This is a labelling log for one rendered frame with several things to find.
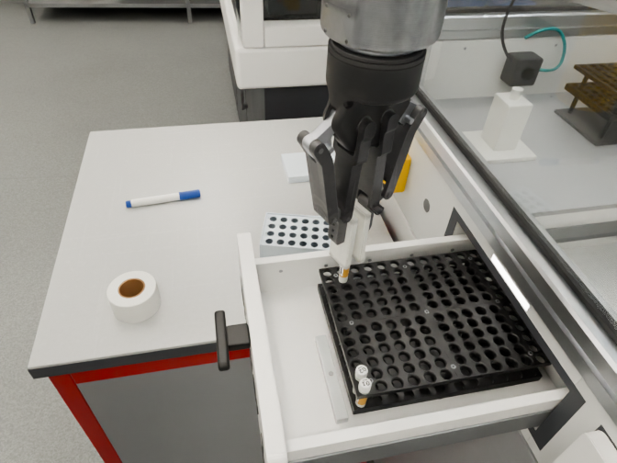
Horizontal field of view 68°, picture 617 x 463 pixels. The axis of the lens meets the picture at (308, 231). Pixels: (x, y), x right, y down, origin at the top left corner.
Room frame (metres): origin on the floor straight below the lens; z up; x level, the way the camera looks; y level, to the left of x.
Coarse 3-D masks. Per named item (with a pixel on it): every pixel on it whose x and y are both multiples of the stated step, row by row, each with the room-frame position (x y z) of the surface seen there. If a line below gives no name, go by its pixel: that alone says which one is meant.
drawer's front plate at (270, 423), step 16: (240, 240) 0.41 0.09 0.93; (240, 256) 0.39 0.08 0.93; (240, 272) 0.42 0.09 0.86; (256, 272) 0.36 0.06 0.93; (256, 288) 0.34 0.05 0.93; (256, 304) 0.31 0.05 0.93; (256, 320) 0.29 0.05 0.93; (256, 336) 0.27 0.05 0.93; (256, 352) 0.25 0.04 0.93; (256, 368) 0.24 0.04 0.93; (272, 368) 0.24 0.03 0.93; (256, 384) 0.23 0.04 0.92; (272, 384) 0.22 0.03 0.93; (272, 400) 0.21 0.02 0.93; (272, 416) 0.19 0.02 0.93; (272, 432) 0.18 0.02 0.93; (272, 448) 0.16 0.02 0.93
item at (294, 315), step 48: (432, 240) 0.47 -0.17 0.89; (288, 288) 0.42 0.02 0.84; (288, 336) 0.34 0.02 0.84; (288, 384) 0.27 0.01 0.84; (528, 384) 0.29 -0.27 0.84; (288, 432) 0.22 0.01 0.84; (336, 432) 0.19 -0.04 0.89; (384, 432) 0.20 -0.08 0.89; (432, 432) 0.21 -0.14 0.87; (480, 432) 0.22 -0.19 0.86
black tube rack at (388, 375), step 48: (384, 288) 0.37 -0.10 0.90; (432, 288) 0.38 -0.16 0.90; (480, 288) 0.41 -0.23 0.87; (336, 336) 0.32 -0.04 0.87; (384, 336) 0.30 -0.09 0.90; (432, 336) 0.31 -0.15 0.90; (480, 336) 0.33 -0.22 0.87; (528, 336) 0.32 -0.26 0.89; (384, 384) 0.25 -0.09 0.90; (432, 384) 0.25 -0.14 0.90; (480, 384) 0.27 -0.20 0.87
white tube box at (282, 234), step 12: (276, 216) 0.62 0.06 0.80; (288, 216) 0.62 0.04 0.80; (300, 216) 0.62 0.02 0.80; (312, 216) 0.62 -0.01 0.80; (264, 228) 0.58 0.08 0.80; (276, 228) 0.59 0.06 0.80; (288, 228) 0.59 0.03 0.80; (300, 228) 0.59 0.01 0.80; (312, 228) 0.59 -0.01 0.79; (324, 228) 0.59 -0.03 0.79; (264, 240) 0.55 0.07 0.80; (276, 240) 0.56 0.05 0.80; (288, 240) 0.56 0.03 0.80; (300, 240) 0.56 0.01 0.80; (312, 240) 0.56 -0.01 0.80; (324, 240) 0.56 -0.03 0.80; (264, 252) 0.54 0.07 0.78; (276, 252) 0.54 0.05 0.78; (288, 252) 0.54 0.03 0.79; (300, 252) 0.54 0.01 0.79
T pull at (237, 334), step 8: (216, 312) 0.31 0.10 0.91; (224, 312) 0.31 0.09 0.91; (216, 320) 0.30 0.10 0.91; (224, 320) 0.30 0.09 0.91; (216, 328) 0.29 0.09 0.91; (224, 328) 0.29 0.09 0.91; (232, 328) 0.29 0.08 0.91; (240, 328) 0.29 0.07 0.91; (248, 328) 0.30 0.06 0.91; (216, 336) 0.28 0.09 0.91; (224, 336) 0.28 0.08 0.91; (232, 336) 0.28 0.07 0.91; (240, 336) 0.28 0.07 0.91; (248, 336) 0.28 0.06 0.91; (224, 344) 0.27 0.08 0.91; (232, 344) 0.27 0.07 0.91; (240, 344) 0.27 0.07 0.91; (248, 344) 0.28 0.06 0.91; (224, 352) 0.26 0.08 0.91; (224, 360) 0.25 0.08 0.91; (224, 368) 0.25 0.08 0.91
